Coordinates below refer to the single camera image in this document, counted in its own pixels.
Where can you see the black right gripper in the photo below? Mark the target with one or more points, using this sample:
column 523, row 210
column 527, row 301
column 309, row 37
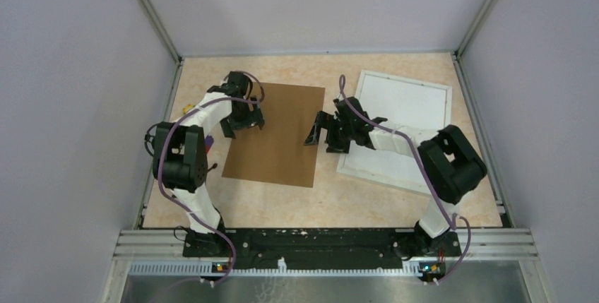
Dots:
column 322, row 121

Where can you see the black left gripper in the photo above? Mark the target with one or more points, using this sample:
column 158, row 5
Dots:
column 253, row 117

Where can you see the red purple small block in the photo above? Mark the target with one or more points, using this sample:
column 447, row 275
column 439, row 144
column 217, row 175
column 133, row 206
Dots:
column 208, row 142

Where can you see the white picture frame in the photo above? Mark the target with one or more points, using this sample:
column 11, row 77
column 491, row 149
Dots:
column 449, row 104

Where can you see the black microphone on tripod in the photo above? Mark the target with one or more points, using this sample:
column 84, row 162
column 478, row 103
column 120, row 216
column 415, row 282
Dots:
column 149, row 139

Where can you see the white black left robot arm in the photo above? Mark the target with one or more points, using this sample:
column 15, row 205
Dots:
column 188, row 189

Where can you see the brown frame backing board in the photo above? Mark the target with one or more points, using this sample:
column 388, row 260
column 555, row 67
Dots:
column 276, row 154

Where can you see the yellow small block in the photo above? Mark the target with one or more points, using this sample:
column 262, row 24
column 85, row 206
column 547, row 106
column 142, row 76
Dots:
column 187, row 108

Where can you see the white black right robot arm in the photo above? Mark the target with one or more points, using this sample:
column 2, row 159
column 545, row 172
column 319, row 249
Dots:
column 448, row 162

